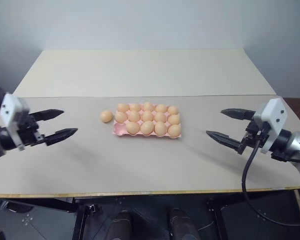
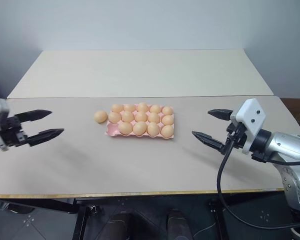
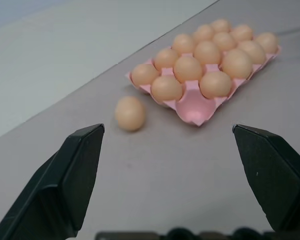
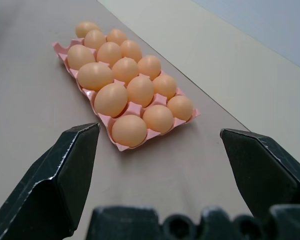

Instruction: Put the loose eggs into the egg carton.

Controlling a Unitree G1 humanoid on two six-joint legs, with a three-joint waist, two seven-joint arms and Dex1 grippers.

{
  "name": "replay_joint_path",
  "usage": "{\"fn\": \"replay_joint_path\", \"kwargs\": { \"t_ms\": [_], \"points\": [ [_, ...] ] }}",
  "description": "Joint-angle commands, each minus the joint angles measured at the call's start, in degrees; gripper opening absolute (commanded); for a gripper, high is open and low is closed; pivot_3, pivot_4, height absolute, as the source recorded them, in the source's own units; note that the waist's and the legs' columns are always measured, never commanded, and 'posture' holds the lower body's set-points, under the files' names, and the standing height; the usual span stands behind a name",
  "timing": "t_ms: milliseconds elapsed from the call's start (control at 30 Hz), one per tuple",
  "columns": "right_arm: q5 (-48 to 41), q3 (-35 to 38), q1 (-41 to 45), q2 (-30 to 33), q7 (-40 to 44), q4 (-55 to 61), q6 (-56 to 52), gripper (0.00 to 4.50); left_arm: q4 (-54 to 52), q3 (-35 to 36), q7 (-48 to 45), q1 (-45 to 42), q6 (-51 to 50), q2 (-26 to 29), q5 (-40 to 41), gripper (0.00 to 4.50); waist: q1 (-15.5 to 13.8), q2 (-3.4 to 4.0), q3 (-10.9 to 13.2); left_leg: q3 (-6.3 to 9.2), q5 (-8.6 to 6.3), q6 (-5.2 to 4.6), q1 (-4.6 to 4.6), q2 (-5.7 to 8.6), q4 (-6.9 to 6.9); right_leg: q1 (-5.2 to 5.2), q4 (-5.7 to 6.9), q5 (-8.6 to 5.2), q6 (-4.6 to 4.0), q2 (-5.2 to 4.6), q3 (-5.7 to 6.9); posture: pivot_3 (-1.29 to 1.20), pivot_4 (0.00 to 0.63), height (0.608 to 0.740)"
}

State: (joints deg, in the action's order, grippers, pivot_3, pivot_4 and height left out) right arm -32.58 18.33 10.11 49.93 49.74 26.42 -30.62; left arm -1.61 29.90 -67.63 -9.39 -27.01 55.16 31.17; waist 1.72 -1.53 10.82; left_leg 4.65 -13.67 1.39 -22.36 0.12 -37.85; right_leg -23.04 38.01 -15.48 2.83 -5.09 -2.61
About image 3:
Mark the pink egg tray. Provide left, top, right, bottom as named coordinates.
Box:
left=125, top=44, right=283, bottom=128

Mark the beige egg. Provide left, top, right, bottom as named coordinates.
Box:
left=154, top=48, right=180, bottom=71
left=199, top=71, right=233, bottom=98
left=221, top=48, right=254, bottom=80
left=192, top=24, right=215, bottom=43
left=173, top=55, right=203, bottom=83
left=229, top=24, right=254, bottom=43
left=193, top=40, right=222, bottom=66
left=171, top=33, right=196, bottom=55
left=254, top=31, right=279, bottom=54
left=211, top=31, right=237, bottom=52
left=210, top=18, right=232, bottom=33
left=237, top=40, right=267, bottom=65
left=151, top=75, right=184, bottom=102
left=131, top=63, right=160, bottom=86
left=114, top=96, right=146, bottom=132

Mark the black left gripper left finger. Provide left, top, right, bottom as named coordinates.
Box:
left=0, top=123, right=106, bottom=240

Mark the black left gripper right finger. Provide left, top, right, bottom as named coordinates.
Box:
left=231, top=123, right=300, bottom=232

